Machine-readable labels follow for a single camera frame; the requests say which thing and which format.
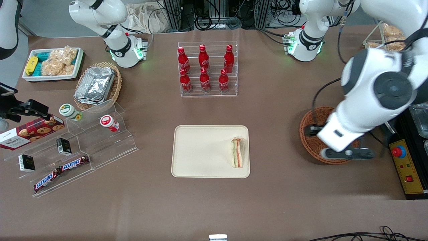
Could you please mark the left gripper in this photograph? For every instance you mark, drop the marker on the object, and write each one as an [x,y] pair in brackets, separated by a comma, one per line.
[312,130]

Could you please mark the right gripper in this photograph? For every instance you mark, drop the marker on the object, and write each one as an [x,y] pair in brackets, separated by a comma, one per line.
[10,107]

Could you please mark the triangle sandwich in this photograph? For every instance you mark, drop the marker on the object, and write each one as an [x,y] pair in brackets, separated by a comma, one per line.
[237,152]

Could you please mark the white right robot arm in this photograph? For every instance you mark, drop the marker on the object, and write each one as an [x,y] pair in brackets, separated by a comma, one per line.
[117,47]

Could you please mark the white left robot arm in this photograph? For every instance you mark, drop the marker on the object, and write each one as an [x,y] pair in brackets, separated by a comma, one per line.
[367,77]

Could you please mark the round brown wicker basket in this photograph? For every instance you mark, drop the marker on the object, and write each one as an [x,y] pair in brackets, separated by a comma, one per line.
[309,144]

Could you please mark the oval tan wicker basket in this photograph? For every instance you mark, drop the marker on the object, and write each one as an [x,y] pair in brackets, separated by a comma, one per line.
[116,85]

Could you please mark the beige rectangular tray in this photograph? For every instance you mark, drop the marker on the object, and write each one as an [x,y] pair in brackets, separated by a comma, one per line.
[204,151]

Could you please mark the red cookie box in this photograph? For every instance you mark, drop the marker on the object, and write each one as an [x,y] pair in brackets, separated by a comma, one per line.
[30,133]

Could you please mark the green lid yogurt cup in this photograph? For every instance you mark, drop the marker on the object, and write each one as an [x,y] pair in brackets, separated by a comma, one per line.
[68,111]

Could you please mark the teal snack packet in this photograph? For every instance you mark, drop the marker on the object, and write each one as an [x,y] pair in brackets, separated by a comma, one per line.
[42,55]
[37,69]

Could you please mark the yellow snack packet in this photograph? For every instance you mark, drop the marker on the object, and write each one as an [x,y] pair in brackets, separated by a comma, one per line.
[31,65]

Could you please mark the small black box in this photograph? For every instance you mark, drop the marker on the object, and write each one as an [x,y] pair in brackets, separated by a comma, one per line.
[63,146]
[26,163]

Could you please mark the clear rice cracker bag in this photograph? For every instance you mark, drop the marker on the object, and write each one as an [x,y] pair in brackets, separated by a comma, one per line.
[53,68]
[67,55]

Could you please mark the Snickers chocolate bar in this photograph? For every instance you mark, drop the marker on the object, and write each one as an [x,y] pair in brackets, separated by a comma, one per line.
[74,163]
[46,180]

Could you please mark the white rectangular bin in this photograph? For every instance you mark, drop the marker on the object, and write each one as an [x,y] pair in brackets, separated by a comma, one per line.
[78,63]

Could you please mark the silver foil container stack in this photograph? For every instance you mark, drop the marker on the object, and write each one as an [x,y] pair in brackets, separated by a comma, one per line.
[95,85]

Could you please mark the red lid yogurt cup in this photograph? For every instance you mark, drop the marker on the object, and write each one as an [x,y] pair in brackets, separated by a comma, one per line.
[108,122]

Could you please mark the clear acrylic step shelf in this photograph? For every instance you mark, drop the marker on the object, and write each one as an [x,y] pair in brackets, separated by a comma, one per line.
[100,150]

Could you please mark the black yellow control box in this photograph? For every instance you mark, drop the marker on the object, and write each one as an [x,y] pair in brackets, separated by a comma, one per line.
[406,167]

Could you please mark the red cola bottle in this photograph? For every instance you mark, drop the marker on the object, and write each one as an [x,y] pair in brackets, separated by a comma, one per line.
[204,82]
[185,83]
[229,60]
[183,62]
[203,59]
[223,82]

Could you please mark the clear fried snack bag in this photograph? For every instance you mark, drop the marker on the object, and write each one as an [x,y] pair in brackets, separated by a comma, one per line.
[372,45]
[396,43]
[392,30]

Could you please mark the clear plastic container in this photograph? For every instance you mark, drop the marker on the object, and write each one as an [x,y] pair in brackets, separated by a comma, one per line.
[420,120]

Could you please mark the clear acrylic bottle rack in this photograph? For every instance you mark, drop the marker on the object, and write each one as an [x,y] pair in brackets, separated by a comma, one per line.
[214,90]

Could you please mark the small silver metal object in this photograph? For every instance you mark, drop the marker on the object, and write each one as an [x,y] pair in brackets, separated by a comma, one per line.
[218,237]

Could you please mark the beige cloth bag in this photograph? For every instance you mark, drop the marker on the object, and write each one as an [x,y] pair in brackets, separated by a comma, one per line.
[147,18]

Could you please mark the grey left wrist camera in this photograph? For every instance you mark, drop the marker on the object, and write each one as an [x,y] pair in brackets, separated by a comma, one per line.
[347,153]

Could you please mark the aluminium frame post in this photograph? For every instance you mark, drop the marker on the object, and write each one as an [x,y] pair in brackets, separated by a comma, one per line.
[175,15]
[264,13]

